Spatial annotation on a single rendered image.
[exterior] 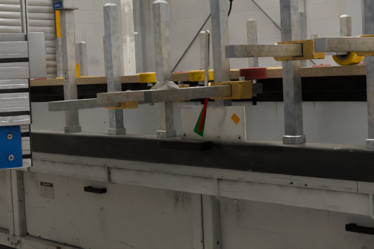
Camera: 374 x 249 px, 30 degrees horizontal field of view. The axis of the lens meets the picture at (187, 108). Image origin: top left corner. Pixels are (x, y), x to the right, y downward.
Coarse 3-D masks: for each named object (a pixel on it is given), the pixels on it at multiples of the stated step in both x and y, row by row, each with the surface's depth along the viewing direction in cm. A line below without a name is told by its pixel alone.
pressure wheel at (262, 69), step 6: (252, 66) 205; (240, 72) 204; (246, 72) 202; (252, 72) 202; (258, 72) 202; (264, 72) 203; (246, 78) 202; (252, 78) 202; (258, 78) 202; (264, 78) 203
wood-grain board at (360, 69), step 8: (360, 64) 235; (232, 72) 222; (272, 72) 210; (280, 72) 208; (304, 72) 202; (312, 72) 200; (320, 72) 198; (328, 72) 196; (336, 72) 194; (344, 72) 192; (352, 72) 190; (360, 72) 189; (32, 80) 306; (40, 80) 301; (48, 80) 297; (56, 80) 293; (80, 80) 280; (88, 80) 276; (96, 80) 273; (104, 80) 269; (128, 80) 259; (136, 80) 256; (176, 80) 240; (184, 80) 238
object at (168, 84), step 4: (156, 84) 180; (160, 84) 180; (164, 84) 181; (168, 84) 178; (172, 84) 181; (152, 88) 179; (156, 88) 179; (160, 88) 178; (164, 88) 177; (168, 88) 183; (176, 88) 180
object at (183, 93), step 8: (184, 88) 184; (192, 88) 186; (200, 88) 188; (208, 88) 190; (216, 88) 192; (224, 88) 195; (256, 88) 204; (144, 96) 178; (152, 96) 176; (160, 96) 178; (168, 96) 180; (176, 96) 182; (184, 96) 184; (192, 96) 186; (200, 96) 188; (208, 96) 190; (216, 96) 192
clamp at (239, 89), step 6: (210, 84) 202; (216, 84) 200; (222, 84) 199; (228, 84) 197; (234, 84) 195; (240, 84) 194; (246, 84) 196; (234, 90) 196; (240, 90) 194; (246, 90) 196; (222, 96) 199; (228, 96) 197; (234, 96) 196; (240, 96) 194; (246, 96) 196
